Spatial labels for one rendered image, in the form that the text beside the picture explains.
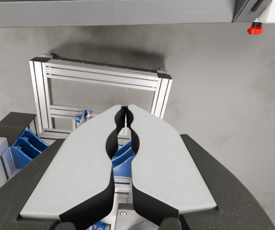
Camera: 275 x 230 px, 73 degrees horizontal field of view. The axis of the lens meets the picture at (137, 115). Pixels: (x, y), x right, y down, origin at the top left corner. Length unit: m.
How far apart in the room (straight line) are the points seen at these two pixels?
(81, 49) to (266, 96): 1.46
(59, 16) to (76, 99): 0.93
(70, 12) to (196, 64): 1.17
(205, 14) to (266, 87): 1.43
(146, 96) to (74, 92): 0.47
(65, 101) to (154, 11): 1.03
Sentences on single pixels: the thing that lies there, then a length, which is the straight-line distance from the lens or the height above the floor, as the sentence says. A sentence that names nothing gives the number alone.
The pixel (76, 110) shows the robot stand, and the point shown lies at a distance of 1.29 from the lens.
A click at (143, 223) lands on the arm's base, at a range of 0.56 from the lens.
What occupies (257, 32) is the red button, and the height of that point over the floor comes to 0.82.
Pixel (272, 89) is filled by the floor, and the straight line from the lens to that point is 1.81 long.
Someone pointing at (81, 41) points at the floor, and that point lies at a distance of 1.37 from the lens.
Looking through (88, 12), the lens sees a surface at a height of 0.95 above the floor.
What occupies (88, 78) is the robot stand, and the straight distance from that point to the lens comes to 1.18.
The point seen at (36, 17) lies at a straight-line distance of 0.40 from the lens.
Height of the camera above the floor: 1.31
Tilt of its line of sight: 59 degrees down
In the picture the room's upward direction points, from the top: 176 degrees clockwise
